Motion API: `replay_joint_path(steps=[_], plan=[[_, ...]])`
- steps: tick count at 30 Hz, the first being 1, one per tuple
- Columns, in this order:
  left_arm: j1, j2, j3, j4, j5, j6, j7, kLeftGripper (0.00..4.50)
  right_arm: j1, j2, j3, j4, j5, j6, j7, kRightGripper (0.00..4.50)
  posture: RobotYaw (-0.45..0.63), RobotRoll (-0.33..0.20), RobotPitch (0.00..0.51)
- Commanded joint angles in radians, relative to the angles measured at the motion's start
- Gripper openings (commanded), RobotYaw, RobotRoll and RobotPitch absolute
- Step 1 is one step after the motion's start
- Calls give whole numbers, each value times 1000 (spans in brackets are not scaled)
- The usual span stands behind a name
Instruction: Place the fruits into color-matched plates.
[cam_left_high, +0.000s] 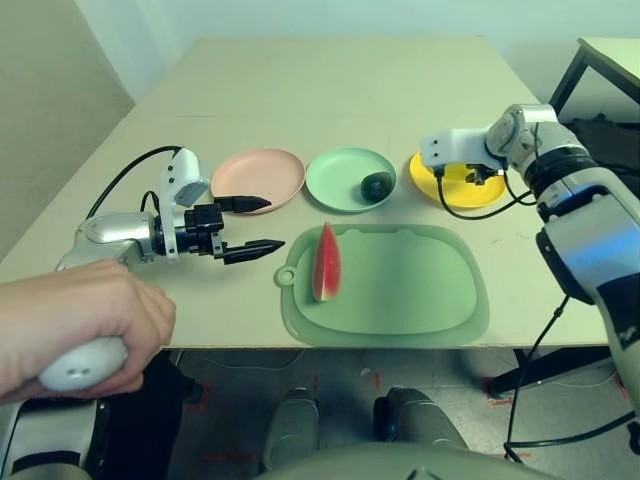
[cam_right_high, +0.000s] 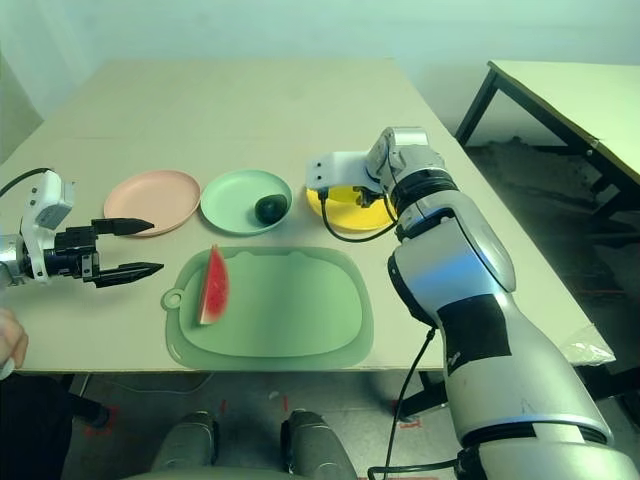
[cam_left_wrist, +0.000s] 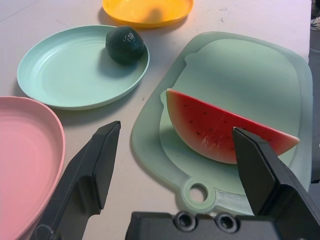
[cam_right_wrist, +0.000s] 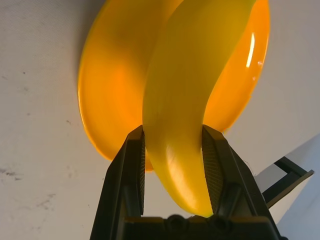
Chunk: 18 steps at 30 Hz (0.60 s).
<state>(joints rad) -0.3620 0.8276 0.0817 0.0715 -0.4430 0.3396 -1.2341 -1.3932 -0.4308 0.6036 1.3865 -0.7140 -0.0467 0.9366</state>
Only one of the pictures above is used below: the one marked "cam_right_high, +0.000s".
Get dark green avocado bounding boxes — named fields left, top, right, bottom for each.
left=254, top=193, right=289, bottom=225

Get green silicone cutting mat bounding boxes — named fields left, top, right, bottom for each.
left=160, top=245, right=375, bottom=372

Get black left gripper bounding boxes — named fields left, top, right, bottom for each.
left=42, top=216, right=165, bottom=290

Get bystander black clothed leg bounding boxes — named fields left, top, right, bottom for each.
left=0, top=372, right=75, bottom=480

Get yellow plastic plate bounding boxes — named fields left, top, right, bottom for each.
left=305, top=182, right=399, bottom=232

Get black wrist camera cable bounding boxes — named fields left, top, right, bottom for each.
left=0, top=167, right=52, bottom=199
left=318, top=187, right=459, bottom=480

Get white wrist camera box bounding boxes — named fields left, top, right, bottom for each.
left=19, top=169, right=77, bottom=284
left=305, top=151, right=374, bottom=194

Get pink plastic plate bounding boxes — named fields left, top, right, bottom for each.
left=103, top=169, right=202, bottom=239

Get red watermelon slice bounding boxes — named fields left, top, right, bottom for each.
left=198, top=243, right=231, bottom=326

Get bystander bare hand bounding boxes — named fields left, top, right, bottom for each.
left=0, top=306, right=30, bottom=372

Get beige side table black legs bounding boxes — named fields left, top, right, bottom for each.
left=454, top=59, right=640, bottom=221

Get black left wrist camera cable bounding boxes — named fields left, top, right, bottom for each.
left=0, top=167, right=52, bottom=199

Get black main table leg frame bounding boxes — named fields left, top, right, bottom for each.
left=397, top=363, right=640, bottom=421

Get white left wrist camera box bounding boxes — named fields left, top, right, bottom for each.
left=19, top=169, right=77, bottom=284

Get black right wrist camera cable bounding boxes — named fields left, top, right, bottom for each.
left=318, top=187, right=459, bottom=480

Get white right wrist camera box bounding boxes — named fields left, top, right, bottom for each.
left=305, top=151, right=374, bottom=194

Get mint green plastic plate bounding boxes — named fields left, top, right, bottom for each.
left=199, top=168, right=294, bottom=236

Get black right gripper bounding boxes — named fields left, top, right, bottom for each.
left=352, top=183, right=386, bottom=210

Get clear plastic film scrap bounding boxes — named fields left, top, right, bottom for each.
left=564, top=324, right=617, bottom=366

